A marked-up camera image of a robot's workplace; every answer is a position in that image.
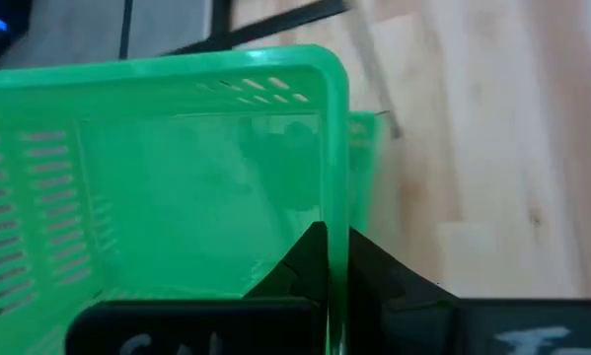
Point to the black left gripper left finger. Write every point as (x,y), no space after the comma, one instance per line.
(295,286)

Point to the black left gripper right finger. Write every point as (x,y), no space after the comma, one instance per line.
(398,305)

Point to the green slotted plastic basket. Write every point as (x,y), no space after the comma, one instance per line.
(176,197)

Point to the black aluminium table frame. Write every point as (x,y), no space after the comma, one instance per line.
(275,24)

